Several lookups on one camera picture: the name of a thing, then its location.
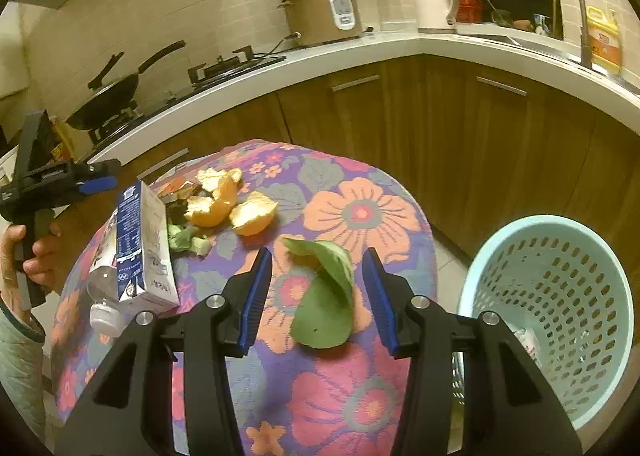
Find clear plastic bottle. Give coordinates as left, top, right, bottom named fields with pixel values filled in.
left=87, top=211, right=125, bottom=338

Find blue white milk carton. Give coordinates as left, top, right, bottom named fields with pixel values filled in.
left=116, top=181, right=180, bottom=315

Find orange snack wrapper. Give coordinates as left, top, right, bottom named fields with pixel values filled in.
left=158, top=176, right=201, bottom=205

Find green vegetable leaf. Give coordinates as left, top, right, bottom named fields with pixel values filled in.
left=282, top=238, right=355, bottom=350

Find green vegetable scraps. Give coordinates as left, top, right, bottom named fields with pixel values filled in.
left=166, top=200, right=212, bottom=258

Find orange peel piece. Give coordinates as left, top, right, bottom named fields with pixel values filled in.
left=229, top=190, right=278, bottom=237
left=184, top=168, right=242, bottom=228

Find grey quilted sleeve forearm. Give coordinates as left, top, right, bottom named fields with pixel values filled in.
left=0, top=302, right=46, bottom=442

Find trash inside basket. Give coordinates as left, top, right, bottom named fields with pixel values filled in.
left=512, top=327, right=540, bottom=363

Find light blue trash basket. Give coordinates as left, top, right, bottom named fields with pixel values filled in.
left=457, top=214, right=634, bottom=429

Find person's left hand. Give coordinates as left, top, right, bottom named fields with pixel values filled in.
left=1, top=221, right=62, bottom=324

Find black wok pan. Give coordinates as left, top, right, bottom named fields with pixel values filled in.
left=65, top=40, right=186, bottom=131

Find floral purple tablecloth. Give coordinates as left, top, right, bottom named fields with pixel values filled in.
left=51, top=137, right=440, bottom=456

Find black gas stove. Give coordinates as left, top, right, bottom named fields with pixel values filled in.
left=86, top=46, right=285, bottom=146

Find brown wooden cabinets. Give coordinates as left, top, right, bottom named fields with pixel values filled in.
left=49, top=54, right=640, bottom=287

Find white countertop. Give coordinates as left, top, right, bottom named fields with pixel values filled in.
left=88, top=31, right=639, bottom=164

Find brown rice cooker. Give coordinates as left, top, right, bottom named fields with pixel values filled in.
left=280, top=0, right=362, bottom=48

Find yellow detergent bottle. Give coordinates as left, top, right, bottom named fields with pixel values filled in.
left=587, top=6, right=623, bottom=76

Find red container by kettle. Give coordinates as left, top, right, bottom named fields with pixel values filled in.
left=457, top=0, right=484, bottom=24

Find white electric kettle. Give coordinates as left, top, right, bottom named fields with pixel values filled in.
left=413, top=0, right=459, bottom=34

